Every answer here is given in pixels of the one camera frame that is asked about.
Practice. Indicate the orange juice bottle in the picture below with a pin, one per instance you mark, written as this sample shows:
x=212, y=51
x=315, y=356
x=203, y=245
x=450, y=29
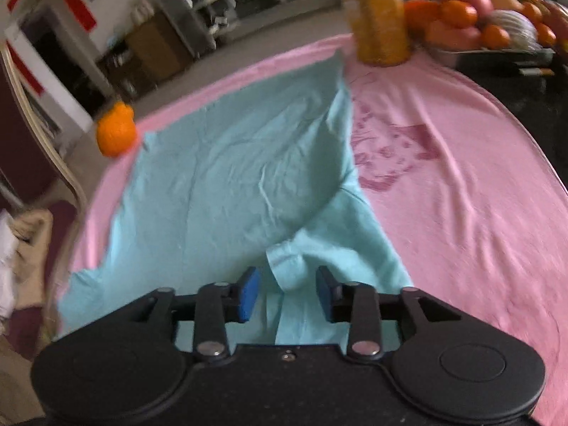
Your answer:
x=381, y=17

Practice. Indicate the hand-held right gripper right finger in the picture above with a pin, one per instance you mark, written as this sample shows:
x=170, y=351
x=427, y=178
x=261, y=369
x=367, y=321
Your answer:
x=325, y=296

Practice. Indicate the pile of mixed fruit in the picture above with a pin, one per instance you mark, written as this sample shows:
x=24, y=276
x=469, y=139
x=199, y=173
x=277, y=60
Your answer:
x=466, y=17

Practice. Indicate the white garment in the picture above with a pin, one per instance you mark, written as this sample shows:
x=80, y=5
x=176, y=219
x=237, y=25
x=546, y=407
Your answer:
x=8, y=270

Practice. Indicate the teal t-shirt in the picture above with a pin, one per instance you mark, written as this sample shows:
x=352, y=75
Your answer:
x=230, y=177

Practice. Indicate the metal fruit tray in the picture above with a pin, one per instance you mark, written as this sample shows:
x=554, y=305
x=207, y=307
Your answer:
x=488, y=57

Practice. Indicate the bumpy orange citrus fruit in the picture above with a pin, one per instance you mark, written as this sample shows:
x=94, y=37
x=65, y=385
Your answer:
x=116, y=133

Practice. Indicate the grey curved shelf console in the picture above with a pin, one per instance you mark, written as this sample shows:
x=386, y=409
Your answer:
x=248, y=4

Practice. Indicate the maroon chair with gold frame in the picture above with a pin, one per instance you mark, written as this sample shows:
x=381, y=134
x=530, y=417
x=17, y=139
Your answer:
x=22, y=142

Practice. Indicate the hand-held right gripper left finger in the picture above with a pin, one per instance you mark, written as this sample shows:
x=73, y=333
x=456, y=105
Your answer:
x=249, y=296

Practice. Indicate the wooden cabinet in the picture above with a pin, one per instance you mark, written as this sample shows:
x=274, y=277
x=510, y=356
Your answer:
x=155, y=49

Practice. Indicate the beige garment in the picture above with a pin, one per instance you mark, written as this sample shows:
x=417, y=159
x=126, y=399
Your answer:
x=33, y=239

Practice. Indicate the pink printed blanket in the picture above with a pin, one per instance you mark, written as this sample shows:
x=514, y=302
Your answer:
x=466, y=195

